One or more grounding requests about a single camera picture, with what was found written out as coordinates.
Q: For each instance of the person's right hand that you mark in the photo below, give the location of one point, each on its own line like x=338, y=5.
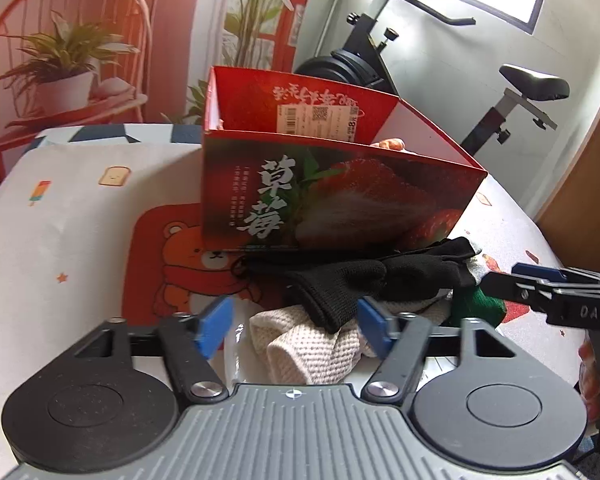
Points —
x=589, y=380

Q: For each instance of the orange bear mat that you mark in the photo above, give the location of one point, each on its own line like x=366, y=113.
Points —
x=169, y=270

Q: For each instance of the cream knit cloth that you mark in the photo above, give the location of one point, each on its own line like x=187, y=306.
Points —
x=295, y=351

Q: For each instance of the white patterned tablecloth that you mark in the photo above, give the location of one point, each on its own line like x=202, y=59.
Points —
x=65, y=241

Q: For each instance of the printed room backdrop poster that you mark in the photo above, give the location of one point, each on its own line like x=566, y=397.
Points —
x=90, y=62

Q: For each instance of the black knit glove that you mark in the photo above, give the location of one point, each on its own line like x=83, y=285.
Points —
x=328, y=283

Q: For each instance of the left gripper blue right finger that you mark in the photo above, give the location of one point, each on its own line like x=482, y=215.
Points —
x=400, y=343

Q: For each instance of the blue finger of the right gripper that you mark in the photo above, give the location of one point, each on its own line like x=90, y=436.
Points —
x=538, y=292
x=543, y=273

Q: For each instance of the red strawberry cardboard box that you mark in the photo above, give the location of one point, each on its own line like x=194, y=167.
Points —
x=297, y=162

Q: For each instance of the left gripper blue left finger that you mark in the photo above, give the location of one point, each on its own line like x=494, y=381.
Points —
x=188, y=342

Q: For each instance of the brown wooden board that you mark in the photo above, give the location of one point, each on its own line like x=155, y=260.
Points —
x=570, y=221

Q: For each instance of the green fabric zongzi pendant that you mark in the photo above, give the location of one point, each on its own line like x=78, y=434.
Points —
x=472, y=302

